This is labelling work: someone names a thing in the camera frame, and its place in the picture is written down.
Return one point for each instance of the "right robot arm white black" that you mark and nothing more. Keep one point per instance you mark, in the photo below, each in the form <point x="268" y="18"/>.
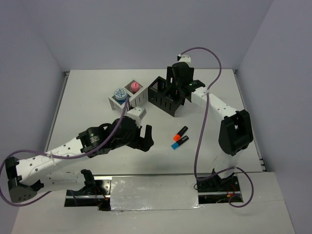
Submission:
<point x="235" y="129"/>

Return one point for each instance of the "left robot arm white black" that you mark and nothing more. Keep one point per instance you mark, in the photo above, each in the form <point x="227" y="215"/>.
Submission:
<point x="40" y="173"/>

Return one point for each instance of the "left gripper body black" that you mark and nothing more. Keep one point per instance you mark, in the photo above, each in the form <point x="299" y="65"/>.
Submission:
<point x="133" y="141"/>

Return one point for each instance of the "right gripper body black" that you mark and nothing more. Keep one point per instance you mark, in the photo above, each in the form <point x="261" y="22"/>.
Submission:
<point x="191" y="71"/>

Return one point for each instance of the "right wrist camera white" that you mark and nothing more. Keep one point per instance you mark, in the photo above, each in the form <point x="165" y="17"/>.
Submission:
<point x="184" y="58"/>

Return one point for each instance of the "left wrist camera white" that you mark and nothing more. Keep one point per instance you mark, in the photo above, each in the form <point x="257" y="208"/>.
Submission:
<point x="137" y="114"/>

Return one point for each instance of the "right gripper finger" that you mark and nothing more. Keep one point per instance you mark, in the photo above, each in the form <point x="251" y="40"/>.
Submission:
<point x="186" y="92"/>
<point x="170" y="79"/>

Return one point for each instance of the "black two-slot organizer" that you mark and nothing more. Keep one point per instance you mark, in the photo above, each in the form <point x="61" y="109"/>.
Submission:
<point x="165" y="96"/>

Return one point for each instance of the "orange highlighter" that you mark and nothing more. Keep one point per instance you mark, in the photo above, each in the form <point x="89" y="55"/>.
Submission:
<point x="178" y="136"/>

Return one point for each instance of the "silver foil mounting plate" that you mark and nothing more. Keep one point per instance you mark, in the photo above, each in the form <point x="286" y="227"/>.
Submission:
<point x="153" y="193"/>

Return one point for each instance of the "white two-slot organizer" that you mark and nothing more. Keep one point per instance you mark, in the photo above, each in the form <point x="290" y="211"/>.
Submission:
<point x="133" y="100"/>

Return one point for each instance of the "blue highlighter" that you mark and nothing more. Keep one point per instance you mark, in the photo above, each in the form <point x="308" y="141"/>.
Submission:
<point x="179" y="142"/>

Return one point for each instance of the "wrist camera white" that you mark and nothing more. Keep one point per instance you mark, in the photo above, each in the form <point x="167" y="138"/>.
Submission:
<point x="137" y="114"/>
<point x="184" y="58"/>

